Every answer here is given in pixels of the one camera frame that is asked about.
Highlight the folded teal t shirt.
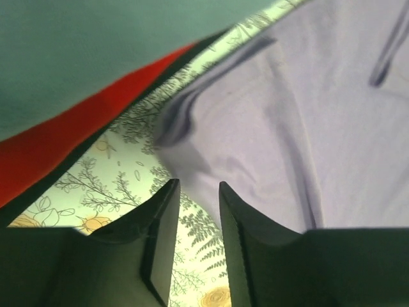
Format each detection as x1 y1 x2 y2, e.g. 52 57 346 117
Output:
1 0 271 139

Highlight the folded black t shirt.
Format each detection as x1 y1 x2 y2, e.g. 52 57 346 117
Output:
1 31 226 228

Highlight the purple t shirt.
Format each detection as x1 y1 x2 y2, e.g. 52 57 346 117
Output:
155 1 408 232

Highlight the folded red t shirt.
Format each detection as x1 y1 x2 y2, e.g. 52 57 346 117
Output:
1 45 192 206

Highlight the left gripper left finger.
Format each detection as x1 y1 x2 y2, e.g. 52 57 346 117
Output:
1 179 180 306

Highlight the floral patterned table mat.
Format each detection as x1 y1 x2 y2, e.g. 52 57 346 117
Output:
7 1 297 306

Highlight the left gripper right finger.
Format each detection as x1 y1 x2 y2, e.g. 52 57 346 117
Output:
219 182 408 307

